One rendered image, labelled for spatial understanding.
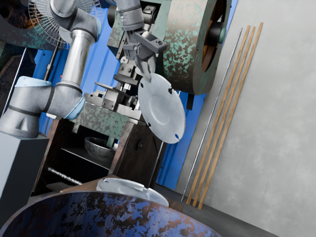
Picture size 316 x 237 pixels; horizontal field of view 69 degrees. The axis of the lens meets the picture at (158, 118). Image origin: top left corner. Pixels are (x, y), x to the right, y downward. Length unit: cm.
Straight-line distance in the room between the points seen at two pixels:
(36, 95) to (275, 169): 226
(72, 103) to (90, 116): 45
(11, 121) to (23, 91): 12
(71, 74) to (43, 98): 17
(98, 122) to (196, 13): 81
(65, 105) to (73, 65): 19
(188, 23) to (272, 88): 166
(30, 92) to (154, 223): 68
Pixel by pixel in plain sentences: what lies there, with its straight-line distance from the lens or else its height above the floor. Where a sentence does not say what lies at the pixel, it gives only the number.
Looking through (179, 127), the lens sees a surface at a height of 67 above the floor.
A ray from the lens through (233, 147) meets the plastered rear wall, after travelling 260.
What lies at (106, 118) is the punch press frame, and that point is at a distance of 141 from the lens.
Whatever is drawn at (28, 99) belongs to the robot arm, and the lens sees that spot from 101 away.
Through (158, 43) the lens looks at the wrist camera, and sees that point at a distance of 77.
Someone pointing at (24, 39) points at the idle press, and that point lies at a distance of 265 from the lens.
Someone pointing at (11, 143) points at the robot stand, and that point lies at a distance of 98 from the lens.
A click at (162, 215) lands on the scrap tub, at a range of 60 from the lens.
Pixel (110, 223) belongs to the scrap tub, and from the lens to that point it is 59.
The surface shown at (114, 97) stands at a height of 73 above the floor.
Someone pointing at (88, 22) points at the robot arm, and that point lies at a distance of 122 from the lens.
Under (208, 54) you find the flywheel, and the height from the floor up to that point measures 130.
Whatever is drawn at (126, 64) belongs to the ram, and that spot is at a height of 97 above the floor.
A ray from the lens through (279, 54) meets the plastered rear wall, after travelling 283.
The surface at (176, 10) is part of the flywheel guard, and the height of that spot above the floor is 123.
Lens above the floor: 66
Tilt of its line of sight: 1 degrees up
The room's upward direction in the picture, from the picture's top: 19 degrees clockwise
